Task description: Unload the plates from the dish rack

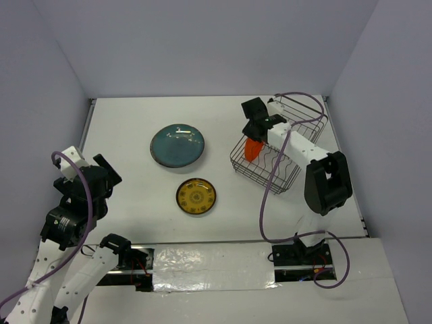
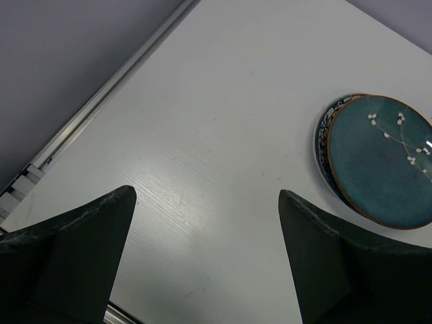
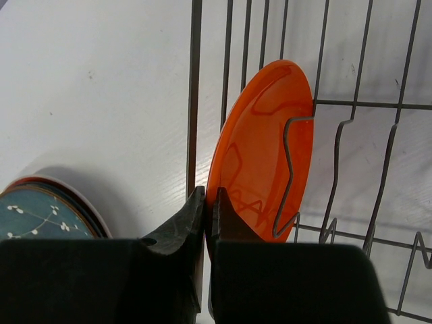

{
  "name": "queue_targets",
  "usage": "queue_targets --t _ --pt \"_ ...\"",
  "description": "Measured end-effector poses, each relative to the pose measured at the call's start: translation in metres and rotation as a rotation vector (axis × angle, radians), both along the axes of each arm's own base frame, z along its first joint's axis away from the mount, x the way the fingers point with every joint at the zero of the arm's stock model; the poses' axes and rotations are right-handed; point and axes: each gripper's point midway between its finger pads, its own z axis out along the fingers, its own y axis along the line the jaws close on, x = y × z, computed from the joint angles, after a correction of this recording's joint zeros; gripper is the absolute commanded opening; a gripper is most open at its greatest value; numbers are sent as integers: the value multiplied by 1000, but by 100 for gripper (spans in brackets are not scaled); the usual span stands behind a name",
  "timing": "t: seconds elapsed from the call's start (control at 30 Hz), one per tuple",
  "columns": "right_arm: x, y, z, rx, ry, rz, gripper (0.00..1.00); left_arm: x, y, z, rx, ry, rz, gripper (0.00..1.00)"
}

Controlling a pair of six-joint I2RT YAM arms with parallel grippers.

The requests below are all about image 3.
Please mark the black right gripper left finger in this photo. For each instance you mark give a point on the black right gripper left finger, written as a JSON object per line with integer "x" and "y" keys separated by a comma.
{"x": 153, "y": 279}

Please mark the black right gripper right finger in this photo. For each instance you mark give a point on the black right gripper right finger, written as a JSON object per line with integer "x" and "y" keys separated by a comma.
{"x": 253, "y": 281}

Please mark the orange translucent plate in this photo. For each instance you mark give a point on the orange translucent plate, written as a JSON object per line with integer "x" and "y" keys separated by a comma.
{"x": 264, "y": 151}

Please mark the dark teal glazed plate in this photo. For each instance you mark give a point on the dark teal glazed plate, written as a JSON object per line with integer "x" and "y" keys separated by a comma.
{"x": 35, "y": 212}

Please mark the red and teal plate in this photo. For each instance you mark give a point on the red and teal plate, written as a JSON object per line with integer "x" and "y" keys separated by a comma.
{"x": 34, "y": 179}

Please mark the black wire dish rack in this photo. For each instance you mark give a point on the black wire dish rack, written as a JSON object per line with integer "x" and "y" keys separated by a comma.
{"x": 369, "y": 68}

